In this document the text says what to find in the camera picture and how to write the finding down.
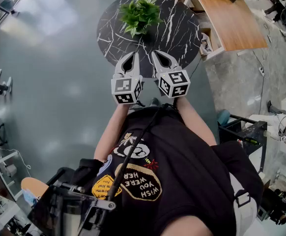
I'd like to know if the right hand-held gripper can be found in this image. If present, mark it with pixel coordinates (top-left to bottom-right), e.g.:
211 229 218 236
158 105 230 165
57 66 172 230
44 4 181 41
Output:
151 50 192 99

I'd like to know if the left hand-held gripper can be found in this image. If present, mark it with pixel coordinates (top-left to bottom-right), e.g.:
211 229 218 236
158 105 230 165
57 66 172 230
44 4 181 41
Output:
111 52 144 105

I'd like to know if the green potted plant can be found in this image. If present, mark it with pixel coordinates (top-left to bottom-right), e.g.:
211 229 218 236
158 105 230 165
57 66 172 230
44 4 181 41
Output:
118 0 163 38

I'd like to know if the white shoulder bag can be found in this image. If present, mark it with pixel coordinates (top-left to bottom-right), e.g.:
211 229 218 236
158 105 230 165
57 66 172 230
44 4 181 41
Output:
229 172 258 236

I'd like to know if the person's left forearm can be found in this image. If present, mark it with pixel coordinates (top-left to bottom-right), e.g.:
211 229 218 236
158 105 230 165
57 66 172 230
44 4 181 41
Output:
93 103 130 162

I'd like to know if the person's right forearm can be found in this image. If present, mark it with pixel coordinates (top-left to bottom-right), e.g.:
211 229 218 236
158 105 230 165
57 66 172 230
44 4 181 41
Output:
176 96 217 147

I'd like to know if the round black marble table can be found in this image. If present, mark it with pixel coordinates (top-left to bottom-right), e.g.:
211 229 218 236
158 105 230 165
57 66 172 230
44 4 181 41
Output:
96 0 203 78

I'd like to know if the open cardboard box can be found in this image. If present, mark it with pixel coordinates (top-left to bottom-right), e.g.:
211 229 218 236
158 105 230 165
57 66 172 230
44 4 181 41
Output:
199 28 220 56

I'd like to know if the person's black printed t-shirt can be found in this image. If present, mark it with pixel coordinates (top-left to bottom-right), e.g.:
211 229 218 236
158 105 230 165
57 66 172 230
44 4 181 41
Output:
73 106 264 236

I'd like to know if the orange round stool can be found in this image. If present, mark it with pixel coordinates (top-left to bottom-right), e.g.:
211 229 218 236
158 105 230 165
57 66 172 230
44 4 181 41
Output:
21 177 50 199

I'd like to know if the black cable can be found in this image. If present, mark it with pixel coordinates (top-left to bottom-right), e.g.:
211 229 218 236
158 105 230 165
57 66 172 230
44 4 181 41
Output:
105 103 175 203

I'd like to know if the wooden desk with white frame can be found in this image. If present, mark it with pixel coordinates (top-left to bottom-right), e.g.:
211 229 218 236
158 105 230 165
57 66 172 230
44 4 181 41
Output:
183 0 268 60

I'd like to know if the black metal frame cart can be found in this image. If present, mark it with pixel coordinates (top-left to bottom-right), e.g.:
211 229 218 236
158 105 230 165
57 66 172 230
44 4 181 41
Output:
218 114 268 174

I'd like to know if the white metal desk frame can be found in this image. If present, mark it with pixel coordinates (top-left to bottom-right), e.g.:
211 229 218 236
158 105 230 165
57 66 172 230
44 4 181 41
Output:
0 149 21 201

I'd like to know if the black metal equipment frame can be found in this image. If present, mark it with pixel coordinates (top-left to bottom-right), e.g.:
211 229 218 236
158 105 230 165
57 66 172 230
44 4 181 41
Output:
27 166 116 236

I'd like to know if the black camera equipment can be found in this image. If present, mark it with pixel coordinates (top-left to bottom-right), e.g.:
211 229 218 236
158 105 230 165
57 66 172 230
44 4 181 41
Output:
257 187 286 226

